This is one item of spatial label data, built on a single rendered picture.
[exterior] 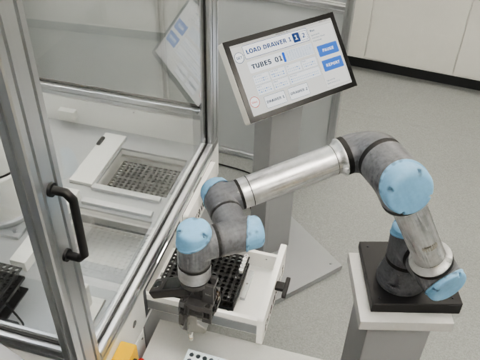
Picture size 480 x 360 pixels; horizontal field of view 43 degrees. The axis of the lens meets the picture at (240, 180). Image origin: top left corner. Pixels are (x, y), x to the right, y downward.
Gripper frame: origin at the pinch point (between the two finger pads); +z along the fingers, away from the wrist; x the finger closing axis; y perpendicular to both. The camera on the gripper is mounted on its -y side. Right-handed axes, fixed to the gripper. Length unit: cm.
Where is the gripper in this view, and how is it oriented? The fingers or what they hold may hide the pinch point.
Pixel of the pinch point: (188, 327)
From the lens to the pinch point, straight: 155.1
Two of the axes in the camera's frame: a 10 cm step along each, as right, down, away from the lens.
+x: 2.9, -6.1, 7.4
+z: -0.3, 7.7, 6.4
